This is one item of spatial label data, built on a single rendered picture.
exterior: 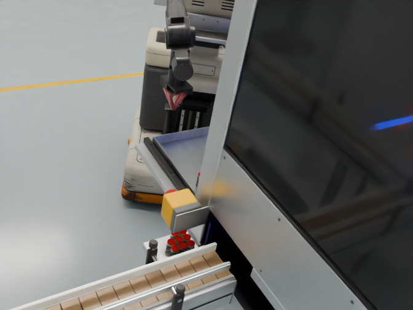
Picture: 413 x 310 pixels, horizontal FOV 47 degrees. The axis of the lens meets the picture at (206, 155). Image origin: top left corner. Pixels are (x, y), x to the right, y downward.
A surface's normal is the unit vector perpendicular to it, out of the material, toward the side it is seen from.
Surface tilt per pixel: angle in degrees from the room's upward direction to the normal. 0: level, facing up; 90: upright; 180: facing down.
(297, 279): 90
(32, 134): 0
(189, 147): 0
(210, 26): 90
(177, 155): 0
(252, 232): 90
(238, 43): 90
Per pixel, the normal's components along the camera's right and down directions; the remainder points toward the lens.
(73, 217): 0.16, -0.79
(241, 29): -0.85, 0.19
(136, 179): 0.02, 0.60
